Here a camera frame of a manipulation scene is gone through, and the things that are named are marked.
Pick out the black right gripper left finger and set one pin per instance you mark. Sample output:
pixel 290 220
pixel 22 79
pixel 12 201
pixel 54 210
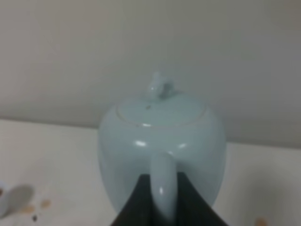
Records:
pixel 139 209

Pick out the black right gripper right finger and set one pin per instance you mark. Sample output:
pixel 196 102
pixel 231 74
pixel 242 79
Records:
pixel 192 209

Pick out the light blue porcelain teapot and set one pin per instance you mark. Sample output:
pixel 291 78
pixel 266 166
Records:
pixel 159 133

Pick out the near light blue teacup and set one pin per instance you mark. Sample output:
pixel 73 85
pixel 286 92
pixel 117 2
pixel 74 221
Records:
pixel 4 199

